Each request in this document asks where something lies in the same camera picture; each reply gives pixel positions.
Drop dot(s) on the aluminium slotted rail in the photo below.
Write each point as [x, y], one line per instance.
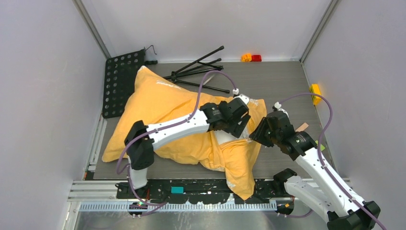
[133, 207]

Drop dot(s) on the white pillow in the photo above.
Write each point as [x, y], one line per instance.
[223, 137]

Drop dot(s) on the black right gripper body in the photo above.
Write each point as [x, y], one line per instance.
[275, 136]

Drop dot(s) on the orange toy block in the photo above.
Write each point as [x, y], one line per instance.
[247, 57]

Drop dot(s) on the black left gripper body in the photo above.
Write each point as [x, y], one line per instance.
[231, 122]

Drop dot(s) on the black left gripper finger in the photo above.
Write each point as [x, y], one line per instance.
[237, 129]
[224, 126]

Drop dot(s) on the red toy block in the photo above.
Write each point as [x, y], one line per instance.
[256, 58]

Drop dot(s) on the blue cartoon pillowcase orange lining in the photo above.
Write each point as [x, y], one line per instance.
[156, 100]

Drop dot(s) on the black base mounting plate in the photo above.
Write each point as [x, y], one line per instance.
[209, 191]

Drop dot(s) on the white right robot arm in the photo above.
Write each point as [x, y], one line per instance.
[334, 201]

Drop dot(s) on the black perforated metal plate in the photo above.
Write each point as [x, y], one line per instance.
[119, 81]

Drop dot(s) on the teal rectangular block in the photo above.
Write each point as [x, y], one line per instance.
[177, 190]

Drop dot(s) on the black folded tripod stand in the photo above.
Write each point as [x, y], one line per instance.
[196, 67]

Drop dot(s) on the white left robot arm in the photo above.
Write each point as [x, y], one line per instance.
[143, 140]

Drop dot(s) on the yellow toy block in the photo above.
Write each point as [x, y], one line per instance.
[315, 90]

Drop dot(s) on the pink wooden block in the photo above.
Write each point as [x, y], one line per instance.
[302, 127]

